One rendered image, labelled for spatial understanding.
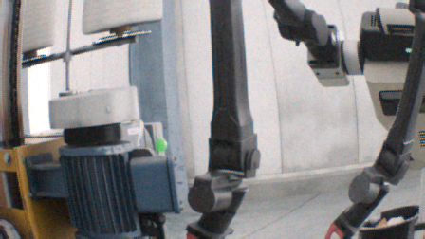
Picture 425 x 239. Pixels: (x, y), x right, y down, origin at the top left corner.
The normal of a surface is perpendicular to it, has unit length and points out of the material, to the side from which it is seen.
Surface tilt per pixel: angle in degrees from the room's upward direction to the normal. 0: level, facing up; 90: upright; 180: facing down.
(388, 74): 40
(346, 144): 90
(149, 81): 90
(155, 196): 90
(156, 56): 90
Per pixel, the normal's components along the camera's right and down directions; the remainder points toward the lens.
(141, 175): 0.01, 0.05
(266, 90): -0.39, 0.08
